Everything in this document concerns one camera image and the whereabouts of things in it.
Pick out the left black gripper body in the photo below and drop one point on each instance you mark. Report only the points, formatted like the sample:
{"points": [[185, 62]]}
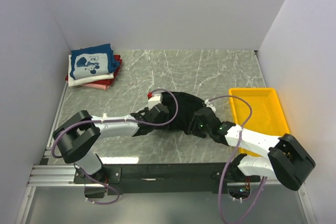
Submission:
{"points": [[164, 120]]}

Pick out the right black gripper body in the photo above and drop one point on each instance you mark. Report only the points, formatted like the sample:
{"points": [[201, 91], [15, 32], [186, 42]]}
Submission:
{"points": [[197, 129]]}

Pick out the black t shirt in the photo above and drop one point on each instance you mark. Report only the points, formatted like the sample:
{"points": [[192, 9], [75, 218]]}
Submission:
{"points": [[182, 107]]}

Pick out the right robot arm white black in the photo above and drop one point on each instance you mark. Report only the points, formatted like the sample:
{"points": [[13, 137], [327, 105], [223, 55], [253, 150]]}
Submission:
{"points": [[279, 157]]}

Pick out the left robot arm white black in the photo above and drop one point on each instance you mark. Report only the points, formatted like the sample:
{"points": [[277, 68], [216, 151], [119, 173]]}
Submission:
{"points": [[75, 138]]}

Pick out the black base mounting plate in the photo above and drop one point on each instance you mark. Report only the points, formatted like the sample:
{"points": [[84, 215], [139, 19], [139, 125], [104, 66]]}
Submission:
{"points": [[119, 179]]}

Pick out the yellow plastic tray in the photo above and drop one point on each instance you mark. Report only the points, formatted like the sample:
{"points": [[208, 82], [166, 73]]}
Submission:
{"points": [[267, 117]]}

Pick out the pink folded t shirt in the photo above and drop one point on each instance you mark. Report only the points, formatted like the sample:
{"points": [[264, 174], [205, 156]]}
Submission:
{"points": [[101, 84]]}

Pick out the blue mickey print t shirt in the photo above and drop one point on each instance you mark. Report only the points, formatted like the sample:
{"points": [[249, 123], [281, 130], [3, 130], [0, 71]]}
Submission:
{"points": [[92, 61]]}

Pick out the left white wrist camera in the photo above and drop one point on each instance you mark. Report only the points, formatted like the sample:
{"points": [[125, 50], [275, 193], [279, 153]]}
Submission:
{"points": [[154, 99]]}

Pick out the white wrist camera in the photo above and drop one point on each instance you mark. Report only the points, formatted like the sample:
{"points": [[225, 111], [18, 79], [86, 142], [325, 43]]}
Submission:
{"points": [[209, 105], [154, 99]]}

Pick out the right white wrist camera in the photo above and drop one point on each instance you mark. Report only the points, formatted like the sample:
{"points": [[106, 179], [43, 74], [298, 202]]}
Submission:
{"points": [[209, 105]]}

